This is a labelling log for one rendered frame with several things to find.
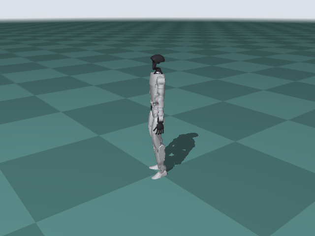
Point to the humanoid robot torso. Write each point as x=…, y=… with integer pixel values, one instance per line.
x=154, y=91

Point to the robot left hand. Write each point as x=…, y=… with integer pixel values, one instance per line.
x=159, y=127

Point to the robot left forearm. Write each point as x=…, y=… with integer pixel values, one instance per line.
x=160, y=107

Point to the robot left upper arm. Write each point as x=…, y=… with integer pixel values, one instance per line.
x=160, y=88

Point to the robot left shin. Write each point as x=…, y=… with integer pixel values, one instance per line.
x=160, y=157

